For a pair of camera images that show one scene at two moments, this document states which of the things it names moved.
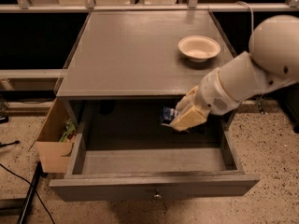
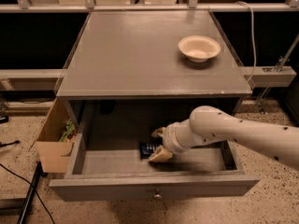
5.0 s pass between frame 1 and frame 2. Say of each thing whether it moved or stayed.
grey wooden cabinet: stayed
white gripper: moved
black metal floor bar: stayed
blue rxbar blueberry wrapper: moved
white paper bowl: stayed
